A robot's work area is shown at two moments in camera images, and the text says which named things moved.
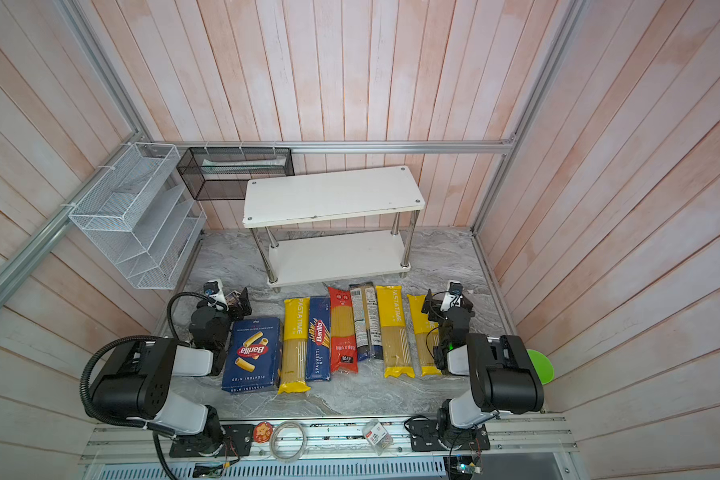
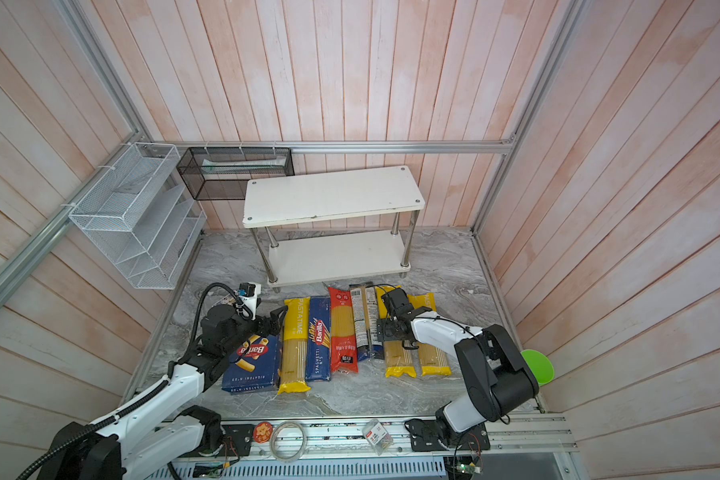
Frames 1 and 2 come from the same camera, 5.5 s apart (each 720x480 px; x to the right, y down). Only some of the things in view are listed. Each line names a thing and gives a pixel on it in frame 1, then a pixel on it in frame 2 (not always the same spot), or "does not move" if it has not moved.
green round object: (542, 366) does not move
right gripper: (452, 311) → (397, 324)
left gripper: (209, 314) → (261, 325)
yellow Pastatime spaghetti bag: (426, 336) does not move
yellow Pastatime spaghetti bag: (396, 354) does not move
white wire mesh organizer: (138, 211) does not move
